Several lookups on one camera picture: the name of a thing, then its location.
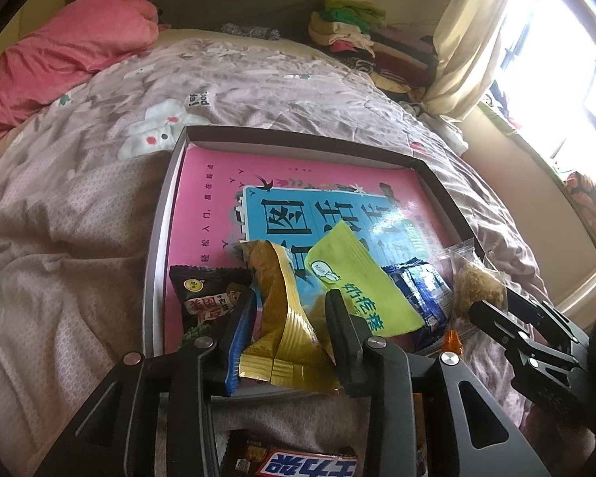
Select clear bag of floss cake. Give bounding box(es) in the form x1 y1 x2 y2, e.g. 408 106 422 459
436 239 510 331

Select window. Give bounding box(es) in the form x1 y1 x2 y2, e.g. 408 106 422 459
477 0 596 194

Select yellow snack packet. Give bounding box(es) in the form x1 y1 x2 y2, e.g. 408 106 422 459
236 240 341 394

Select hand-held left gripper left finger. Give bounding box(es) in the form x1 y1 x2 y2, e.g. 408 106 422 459
32 285 256 477

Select clothes on windowsill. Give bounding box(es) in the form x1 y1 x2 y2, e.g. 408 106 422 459
482 79 522 132

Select orange snack packet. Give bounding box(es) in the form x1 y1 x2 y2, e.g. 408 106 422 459
439 329 466 356

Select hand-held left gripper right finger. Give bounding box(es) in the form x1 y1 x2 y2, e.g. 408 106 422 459
324 288 552 477

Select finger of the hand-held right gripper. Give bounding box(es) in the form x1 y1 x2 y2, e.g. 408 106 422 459
501 286 591 355
468 301 593 409

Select dark patterned pillow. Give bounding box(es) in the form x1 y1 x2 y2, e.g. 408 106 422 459
219 22 281 41

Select lime green snack packet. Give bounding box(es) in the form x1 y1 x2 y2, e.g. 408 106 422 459
304 219 426 339

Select gray cardboard box tray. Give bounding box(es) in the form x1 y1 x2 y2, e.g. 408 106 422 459
141 126 488 403

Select black snack packet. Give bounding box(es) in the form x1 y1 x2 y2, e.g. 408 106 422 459
169 264 255 353

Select gray headboard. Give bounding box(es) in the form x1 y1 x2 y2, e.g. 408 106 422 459
64 0 339 41

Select cream curtain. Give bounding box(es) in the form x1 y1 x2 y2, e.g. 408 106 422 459
421 0 524 121

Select blue snack packet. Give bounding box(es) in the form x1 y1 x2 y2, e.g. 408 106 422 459
381 257 452 353

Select pink quilt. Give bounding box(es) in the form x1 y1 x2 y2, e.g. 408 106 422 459
0 0 160 155

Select pile of folded clothes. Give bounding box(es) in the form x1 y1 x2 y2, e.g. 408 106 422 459
308 0 438 105

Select brown chocolate bar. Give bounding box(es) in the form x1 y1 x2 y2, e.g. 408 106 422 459
217 432 361 477

